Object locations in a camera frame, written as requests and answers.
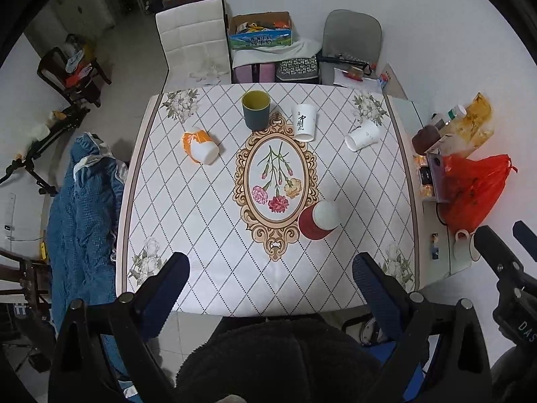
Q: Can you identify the blue quilted blanket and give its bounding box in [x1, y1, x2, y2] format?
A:
[46, 132, 132, 389]

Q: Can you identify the white cup with black print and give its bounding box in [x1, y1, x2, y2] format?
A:
[291, 103, 318, 142]

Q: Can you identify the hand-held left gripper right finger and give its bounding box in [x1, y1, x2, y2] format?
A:
[352, 253, 492, 403]

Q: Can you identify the glass side table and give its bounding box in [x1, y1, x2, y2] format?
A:
[385, 94, 477, 289]

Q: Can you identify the grey cardboard box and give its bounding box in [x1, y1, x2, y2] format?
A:
[421, 133, 463, 203]

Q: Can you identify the red plastic bag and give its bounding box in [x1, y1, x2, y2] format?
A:
[438, 154, 518, 233]

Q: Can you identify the red cup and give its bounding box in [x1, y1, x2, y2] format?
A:
[298, 200, 340, 239]

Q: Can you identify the cardboard box with blue print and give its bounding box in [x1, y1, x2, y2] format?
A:
[228, 11, 293, 52]

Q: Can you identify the pink suitcase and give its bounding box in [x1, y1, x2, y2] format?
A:
[232, 62, 277, 85]

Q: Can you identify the floral diamond-pattern tablecloth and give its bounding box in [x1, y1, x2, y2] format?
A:
[115, 83, 421, 316]

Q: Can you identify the white padded chair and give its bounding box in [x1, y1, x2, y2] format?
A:
[155, 0, 232, 90]

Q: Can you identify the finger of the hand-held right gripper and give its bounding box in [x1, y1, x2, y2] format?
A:
[474, 225, 526, 287]
[514, 220, 537, 261]

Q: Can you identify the yellow plastic bag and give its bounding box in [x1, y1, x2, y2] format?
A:
[444, 92, 496, 152]

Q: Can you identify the white paper envelope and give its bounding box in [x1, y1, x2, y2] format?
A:
[333, 66, 380, 92]

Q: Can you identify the person's black fleece clothing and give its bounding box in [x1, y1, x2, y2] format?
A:
[175, 314, 405, 403]

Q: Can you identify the orange and white cup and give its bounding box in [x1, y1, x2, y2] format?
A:
[181, 128, 220, 166]

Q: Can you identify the plain white paper cup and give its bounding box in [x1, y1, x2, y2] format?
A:
[344, 120, 381, 152]

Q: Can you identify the dark wooden chair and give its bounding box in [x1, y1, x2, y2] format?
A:
[36, 45, 112, 108]

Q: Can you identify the white bottle with green cap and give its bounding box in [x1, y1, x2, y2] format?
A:
[431, 104, 467, 126]

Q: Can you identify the grey chair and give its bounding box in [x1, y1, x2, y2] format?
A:
[321, 9, 383, 87]

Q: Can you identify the grey cup with yellow inside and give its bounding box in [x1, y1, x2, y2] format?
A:
[241, 91, 272, 131]

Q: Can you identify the white cloth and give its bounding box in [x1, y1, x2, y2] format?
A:
[232, 37, 324, 68]

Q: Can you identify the black selfie stick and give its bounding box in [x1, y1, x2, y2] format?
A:
[316, 53, 375, 73]

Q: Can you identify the white mug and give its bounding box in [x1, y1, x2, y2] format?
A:
[452, 229, 481, 262]

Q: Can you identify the black and white patterned bag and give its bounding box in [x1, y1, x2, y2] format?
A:
[275, 55, 320, 84]

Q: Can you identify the dark wooden furniture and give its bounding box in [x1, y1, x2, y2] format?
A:
[0, 247, 56, 347]

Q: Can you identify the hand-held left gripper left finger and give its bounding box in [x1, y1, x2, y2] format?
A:
[49, 253, 191, 403]

